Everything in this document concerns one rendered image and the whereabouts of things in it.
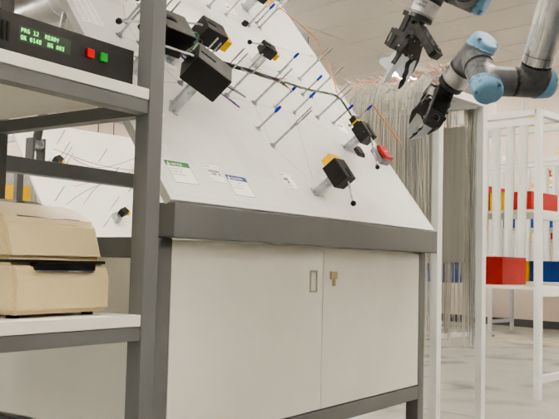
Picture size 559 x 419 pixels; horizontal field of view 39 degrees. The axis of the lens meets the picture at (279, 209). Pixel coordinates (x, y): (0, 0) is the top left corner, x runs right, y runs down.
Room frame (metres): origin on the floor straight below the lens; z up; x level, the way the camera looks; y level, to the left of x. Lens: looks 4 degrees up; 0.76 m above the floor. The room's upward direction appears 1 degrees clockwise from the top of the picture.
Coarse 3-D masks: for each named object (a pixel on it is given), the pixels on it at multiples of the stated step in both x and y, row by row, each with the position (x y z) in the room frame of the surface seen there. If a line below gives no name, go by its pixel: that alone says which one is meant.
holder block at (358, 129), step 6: (354, 126) 2.30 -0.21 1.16; (360, 126) 2.29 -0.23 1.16; (366, 126) 2.29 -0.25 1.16; (354, 132) 2.30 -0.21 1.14; (360, 132) 2.29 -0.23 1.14; (366, 132) 2.28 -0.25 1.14; (372, 132) 2.29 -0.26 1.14; (360, 138) 2.29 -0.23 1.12; (366, 138) 2.28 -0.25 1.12; (372, 138) 2.29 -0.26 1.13; (366, 144) 2.31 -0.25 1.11
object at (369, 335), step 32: (352, 256) 2.09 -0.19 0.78; (384, 256) 2.24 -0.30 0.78; (416, 256) 2.41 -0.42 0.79; (352, 288) 2.09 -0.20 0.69; (384, 288) 2.24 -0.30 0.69; (416, 288) 2.41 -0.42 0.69; (352, 320) 2.10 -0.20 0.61; (384, 320) 2.25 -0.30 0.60; (416, 320) 2.41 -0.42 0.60; (352, 352) 2.10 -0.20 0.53; (384, 352) 2.25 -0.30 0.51; (416, 352) 2.41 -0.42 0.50; (320, 384) 1.98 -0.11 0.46; (352, 384) 2.10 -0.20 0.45; (384, 384) 2.25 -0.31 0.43; (416, 384) 2.42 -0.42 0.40
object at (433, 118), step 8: (440, 88) 2.08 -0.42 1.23; (440, 96) 2.07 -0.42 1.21; (448, 96) 2.08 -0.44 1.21; (432, 104) 2.06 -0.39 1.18; (440, 104) 2.07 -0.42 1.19; (448, 104) 2.08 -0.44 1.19; (432, 112) 2.06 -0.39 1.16; (440, 112) 2.07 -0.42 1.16; (424, 120) 2.06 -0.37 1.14; (432, 120) 2.05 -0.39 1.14; (440, 120) 2.06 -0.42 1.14
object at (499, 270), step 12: (504, 192) 5.07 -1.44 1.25; (516, 192) 5.00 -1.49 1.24; (528, 192) 4.93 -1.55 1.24; (516, 204) 4.99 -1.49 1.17; (528, 204) 4.93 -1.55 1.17; (552, 204) 5.11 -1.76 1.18; (456, 264) 5.53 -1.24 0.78; (492, 264) 5.13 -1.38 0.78; (504, 264) 5.11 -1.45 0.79; (516, 264) 5.23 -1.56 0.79; (456, 276) 5.53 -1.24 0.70; (492, 276) 5.13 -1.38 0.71; (504, 276) 5.11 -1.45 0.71; (516, 276) 5.23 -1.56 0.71
